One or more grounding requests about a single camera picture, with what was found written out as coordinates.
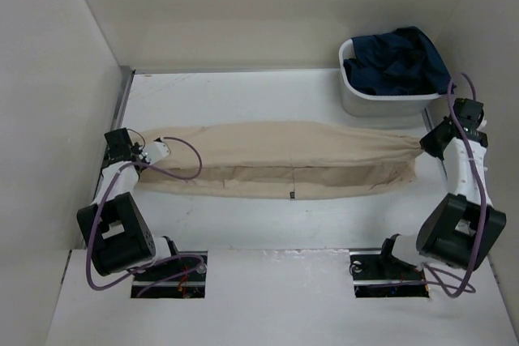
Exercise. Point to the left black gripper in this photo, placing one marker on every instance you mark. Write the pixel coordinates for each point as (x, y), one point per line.
(137, 150)

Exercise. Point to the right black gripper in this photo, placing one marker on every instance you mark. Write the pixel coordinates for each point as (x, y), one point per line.
(427, 143)

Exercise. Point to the beige trousers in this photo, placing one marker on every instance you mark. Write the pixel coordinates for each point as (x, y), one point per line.
(283, 160)

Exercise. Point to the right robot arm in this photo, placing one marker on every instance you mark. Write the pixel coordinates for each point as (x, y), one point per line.
(464, 226)

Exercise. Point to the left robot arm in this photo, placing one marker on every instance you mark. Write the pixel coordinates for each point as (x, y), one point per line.
(123, 240)

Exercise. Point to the navy blue trousers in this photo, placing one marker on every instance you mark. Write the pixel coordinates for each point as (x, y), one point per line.
(403, 62)

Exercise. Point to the white plastic basket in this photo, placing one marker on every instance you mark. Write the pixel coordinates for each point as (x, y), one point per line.
(359, 104)

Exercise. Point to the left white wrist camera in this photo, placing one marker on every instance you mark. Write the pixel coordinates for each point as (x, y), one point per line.
(155, 151)

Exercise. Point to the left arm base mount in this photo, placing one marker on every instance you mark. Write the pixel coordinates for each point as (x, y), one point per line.
(184, 278)

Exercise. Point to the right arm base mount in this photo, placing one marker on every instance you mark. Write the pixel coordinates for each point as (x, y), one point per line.
(375, 276)

